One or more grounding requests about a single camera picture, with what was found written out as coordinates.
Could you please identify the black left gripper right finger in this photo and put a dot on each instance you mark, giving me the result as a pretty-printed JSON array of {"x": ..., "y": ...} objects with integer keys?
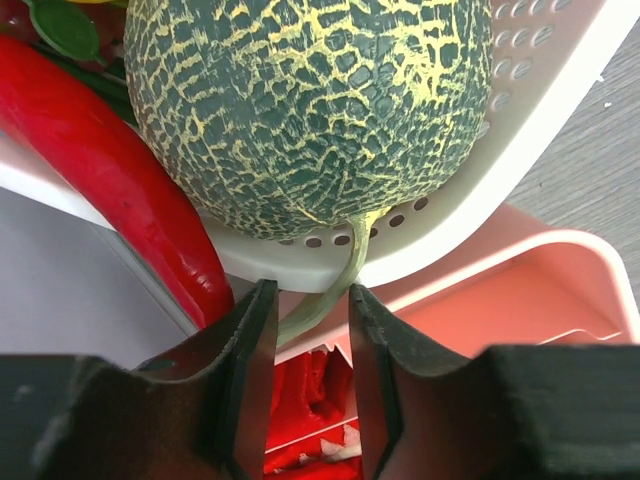
[{"x": 512, "y": 412}]

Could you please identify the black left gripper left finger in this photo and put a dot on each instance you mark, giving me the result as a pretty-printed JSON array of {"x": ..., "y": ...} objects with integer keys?
[{"x": 197, "y": 411}]

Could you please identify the green netted melon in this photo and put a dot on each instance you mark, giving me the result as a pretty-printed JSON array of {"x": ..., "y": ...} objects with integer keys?
[{"x": 282, "y": 117}]

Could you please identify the red cloth in organizer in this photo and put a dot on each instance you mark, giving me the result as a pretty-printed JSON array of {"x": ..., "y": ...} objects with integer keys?
[{"x": 310, "y": 400}]

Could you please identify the pink divided organizer box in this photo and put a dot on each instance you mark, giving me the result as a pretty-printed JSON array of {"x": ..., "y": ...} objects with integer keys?
[{"x": 516, "y": 280}]

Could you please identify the white perforated basket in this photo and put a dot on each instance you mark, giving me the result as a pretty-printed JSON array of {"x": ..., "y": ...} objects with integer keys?
[{"x": 547, "y": 55}]

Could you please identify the red chili pepper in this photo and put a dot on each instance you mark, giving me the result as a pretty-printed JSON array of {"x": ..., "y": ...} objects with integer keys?
[{"x": 48, "y": 111}]

